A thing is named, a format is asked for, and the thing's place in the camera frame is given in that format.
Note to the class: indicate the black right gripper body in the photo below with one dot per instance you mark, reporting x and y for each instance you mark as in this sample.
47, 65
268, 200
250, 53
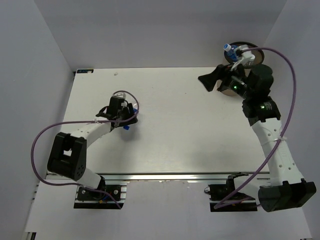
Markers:
233, 81

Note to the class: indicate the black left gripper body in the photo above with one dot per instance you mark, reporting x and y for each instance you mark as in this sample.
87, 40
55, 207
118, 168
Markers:
119, 113

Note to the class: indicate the Pepsi-label bottle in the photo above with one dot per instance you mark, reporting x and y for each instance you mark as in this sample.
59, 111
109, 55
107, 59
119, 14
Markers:
130, 115

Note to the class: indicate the blue-label bottle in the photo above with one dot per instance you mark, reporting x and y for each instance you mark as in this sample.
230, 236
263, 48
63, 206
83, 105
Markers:
230, 53

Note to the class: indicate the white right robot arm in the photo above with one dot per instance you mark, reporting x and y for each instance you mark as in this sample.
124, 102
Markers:
288, 188

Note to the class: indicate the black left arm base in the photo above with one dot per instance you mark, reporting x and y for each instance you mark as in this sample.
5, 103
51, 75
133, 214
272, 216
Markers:
90, 200

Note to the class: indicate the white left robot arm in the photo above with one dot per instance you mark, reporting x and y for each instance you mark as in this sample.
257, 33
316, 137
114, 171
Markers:
68, 156

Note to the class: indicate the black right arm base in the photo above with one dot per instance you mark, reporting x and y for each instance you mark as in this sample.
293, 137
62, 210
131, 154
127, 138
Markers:
242, 201

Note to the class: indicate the brown cylindrical paper bin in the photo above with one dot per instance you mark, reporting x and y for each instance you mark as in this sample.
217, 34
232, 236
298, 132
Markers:
259, 57

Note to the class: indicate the small blue table label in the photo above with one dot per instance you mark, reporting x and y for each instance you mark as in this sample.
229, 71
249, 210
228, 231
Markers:
85, 71

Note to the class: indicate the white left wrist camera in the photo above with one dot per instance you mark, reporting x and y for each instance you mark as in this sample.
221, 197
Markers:
120, 94

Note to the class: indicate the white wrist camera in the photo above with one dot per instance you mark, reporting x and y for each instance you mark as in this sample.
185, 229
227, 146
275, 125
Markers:
120, 94
245, 56

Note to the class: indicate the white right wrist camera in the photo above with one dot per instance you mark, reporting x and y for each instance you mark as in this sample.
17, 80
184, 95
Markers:
245, 56

